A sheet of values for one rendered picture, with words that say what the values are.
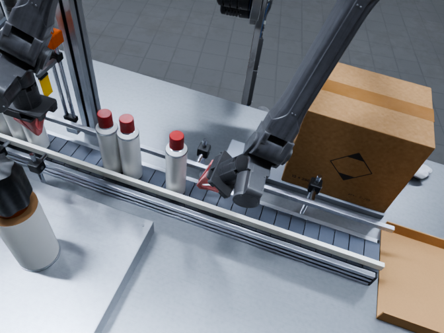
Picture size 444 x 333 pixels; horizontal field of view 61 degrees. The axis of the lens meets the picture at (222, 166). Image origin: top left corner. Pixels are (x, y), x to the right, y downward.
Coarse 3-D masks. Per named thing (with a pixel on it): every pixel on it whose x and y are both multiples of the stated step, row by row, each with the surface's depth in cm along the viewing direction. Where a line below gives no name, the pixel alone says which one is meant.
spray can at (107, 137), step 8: (104, 112) 86; (104, 120) 85; (112, 120) 87; (96, 128) 88; (104, 128) 87; (112, 128) 88; (104, 136) 88; (112, 136) 89; (104, 144) 90; (112, 144) 90; (104, 152) 92; (112, 152) 92; (104, 160) 95; (112, 160) 94; (120, 160) 97; (112, 168) 97; (120, 168) 99
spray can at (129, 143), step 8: (120, 120) 85; (128, 120) 85; (120, 128) 86; (128, 128) 86; (136, 128) 89; (120, 136) 87; (128, 136) 87; (136, 136) 88; (120, 144) 89; (128, 144) 88; (136, 144) 90; (120, 152) 92; (128, 152) 90; (136, 152) 92; (128, 160) 93; (136, 160) 94; (128, 168) 95; (136, 168) 96; (136, 176) 98
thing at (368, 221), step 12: (48, 120) 101; (60, 120) 100; (84, 132) 100; (204, 168) 94; (276, 192) 92; (288, 192) 92; (312, 204) 91; (324, 204) 91; (348, 216) 90; (360, 216) 90; (384, 228) 89
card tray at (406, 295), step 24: (384, 240) 101; (408, 240) 102; (432, 240) 101; (408, 264) 97; (432, 264) 98; (384, 288) 92; (408, 288) 93; (432, 288) 94; (384, 312) 85; (408, 312) 89; (432, 312) 90
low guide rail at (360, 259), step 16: (16, 144) 100; (32, 144) 99; (64, 160) 98; (80, 160) 98; (112, 176) 96; (128, 176) 96; (160, 192) 95; (208, 208) 93; (256, 224) 91; (304, 240) 90; (352, 256) 88
